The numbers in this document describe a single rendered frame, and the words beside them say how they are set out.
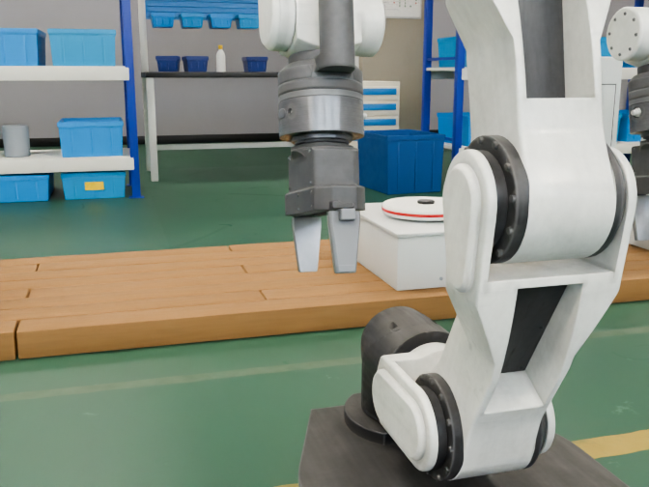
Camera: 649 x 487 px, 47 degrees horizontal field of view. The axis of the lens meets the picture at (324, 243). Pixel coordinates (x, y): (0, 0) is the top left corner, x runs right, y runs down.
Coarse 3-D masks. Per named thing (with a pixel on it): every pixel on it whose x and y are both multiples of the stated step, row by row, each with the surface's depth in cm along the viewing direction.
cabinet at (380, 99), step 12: (372, 84) 567; (384, 84) 570; (396, 84) 572; (372, 96) 568; (384, 96) 571; (396, 96) 573; (372, 108) 569; (384, 108) 572; (396, 108) 575; (372, 120) 571; (384, 120) 573; (396, 120) 577
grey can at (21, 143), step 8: (8, 128) 450; (16, 128) 450; (24, 128) 454; (8, 136) 451; (16, 136) 451; (24, 136) 454; (8, 144) 452; (16, 144) 452; (24, 144) 455; (8, 152) 453; (16, 152) 453; (24, 152) 456
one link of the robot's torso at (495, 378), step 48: (480, 192) 79; (480, 240) 80; (624, 240) 84; (480, 288) 81; (528, 288) 86; (576, 288) 86; (480, 336) 86; (528, 336) 93; (576, 336) 87; (432, 384) 100; (480, 384) 90; (528, 384) 96; (480, 432) 94; (528, 432) 97
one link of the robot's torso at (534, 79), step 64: (448, 0) 86; (512, 0) 78; (576, 0) 83; (512, 64) 78; (576, 64) 83; (512, 128) 79; (576, 128) 80; (512, 192) 77; (576, 192) 78; (512, 256) 81; (576, 256) 84
